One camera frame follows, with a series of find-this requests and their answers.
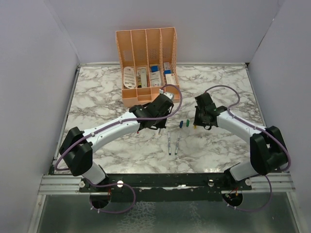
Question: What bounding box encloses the aluminium extrusion frame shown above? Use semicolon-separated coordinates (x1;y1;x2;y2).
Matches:
37;173;85;196

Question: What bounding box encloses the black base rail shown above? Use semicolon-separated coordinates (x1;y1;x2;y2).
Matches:
50;165;253;203

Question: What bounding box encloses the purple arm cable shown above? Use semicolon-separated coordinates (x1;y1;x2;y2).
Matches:
204;85;292;172
54;84;183;171

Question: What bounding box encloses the white green marker pen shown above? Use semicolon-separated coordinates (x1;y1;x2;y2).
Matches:
174;133;180;155

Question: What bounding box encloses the peach plastic desk organizer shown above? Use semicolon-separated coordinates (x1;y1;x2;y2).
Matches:
116;27;180;107

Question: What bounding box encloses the white oval label card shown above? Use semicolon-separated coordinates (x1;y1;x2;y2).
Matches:
123;67;136;89

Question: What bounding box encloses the white red box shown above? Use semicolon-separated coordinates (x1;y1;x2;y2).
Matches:
163;62;176;85

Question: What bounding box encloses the white blue marker pen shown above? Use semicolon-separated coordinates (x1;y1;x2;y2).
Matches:
168;132;172;155

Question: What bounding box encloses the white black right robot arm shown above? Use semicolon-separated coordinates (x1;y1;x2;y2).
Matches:
194;93;290;190

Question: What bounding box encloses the white blue box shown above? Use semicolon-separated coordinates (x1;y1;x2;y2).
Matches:
150;64;162;87

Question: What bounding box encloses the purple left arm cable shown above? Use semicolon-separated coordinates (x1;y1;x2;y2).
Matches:
54;84;183;171

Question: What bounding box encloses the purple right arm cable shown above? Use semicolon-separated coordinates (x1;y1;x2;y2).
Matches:
204;85;292;172

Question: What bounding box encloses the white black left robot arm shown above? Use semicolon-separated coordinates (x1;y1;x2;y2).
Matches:
59;92;174;192

